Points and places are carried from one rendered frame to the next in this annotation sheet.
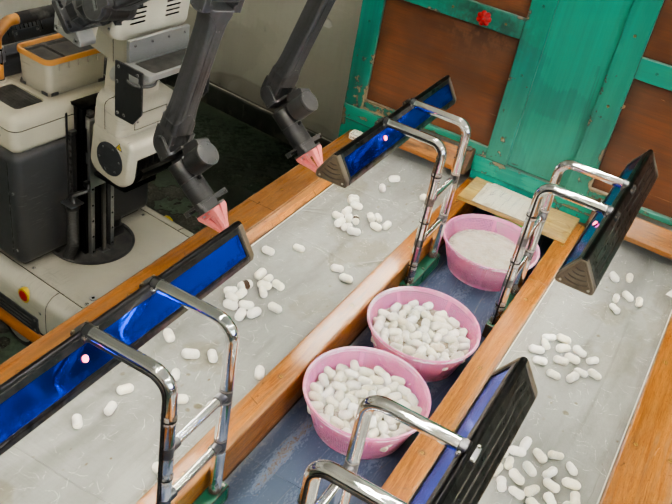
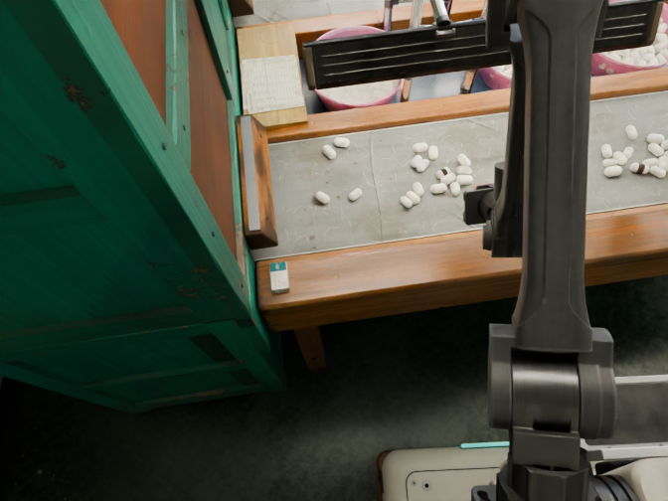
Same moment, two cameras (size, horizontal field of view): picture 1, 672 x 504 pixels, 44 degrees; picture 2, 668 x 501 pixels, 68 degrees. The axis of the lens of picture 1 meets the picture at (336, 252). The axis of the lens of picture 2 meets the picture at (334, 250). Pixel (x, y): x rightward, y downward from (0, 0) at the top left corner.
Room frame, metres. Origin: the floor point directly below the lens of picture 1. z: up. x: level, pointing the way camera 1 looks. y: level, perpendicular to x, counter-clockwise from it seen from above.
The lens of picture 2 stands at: (2.42, 0.39, 1.72)
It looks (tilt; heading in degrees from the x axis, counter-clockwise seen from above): 65 degrees down; 242
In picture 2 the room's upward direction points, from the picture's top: 4 degrees counter-clockwise
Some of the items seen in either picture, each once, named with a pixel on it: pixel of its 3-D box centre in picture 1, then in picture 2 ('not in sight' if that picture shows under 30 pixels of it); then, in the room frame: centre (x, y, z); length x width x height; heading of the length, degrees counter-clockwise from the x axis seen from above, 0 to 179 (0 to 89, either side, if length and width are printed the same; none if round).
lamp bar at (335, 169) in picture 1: (395, 123); (480, 37); (1.85, -0.08, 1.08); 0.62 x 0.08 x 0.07; 156
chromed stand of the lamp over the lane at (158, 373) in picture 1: (156, 423); not in sight; (0.93, 0.24, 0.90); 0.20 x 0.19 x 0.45; 156
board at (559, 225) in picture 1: (518, 208); (270, 74); (2.10, -0.50, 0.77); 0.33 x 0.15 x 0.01; 66
